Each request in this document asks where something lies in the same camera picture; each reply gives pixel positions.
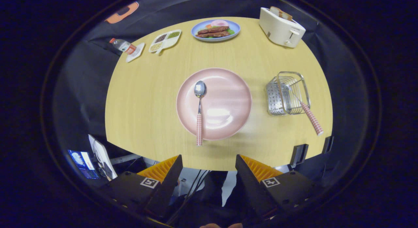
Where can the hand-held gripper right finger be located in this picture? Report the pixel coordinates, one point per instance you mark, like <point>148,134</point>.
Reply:
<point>249,187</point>

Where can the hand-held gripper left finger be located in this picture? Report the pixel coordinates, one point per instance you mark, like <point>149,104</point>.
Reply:
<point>168,188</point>

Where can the person's legs dark trousers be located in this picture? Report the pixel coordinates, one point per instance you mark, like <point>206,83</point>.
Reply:
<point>212,185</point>

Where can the grey metal beam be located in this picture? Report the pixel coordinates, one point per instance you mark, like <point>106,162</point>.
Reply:
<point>124,158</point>

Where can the black table clamp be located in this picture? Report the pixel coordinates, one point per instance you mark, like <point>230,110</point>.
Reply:
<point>298,154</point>
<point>327,144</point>

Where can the lit computer screen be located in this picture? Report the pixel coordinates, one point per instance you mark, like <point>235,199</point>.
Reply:
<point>81,161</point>

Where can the pink plate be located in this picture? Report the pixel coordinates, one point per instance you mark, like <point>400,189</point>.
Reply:
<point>225,97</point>

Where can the small white tray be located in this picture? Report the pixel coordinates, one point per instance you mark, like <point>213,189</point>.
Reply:
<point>137,54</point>

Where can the white divided condiment tray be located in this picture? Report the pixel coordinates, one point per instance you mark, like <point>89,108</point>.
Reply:
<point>165,41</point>

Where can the clear water bottle red cap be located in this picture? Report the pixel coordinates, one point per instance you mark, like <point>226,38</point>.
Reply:
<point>122,45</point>

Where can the green lettuce leaf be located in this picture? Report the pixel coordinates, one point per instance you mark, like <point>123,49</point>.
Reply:
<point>231,31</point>

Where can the brown meat strip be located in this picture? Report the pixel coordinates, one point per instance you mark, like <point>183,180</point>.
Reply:
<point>212,34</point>
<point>214,29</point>

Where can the blue plate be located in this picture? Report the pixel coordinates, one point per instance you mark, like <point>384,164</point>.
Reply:
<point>236,28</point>

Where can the cream toaster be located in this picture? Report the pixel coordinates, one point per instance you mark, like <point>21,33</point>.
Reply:
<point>277,28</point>

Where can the pink ham slice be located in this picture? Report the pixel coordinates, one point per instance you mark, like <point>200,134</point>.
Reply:
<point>218,23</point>

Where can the toast slice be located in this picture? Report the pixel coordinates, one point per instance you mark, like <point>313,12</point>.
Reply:
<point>276,10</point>
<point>286,16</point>

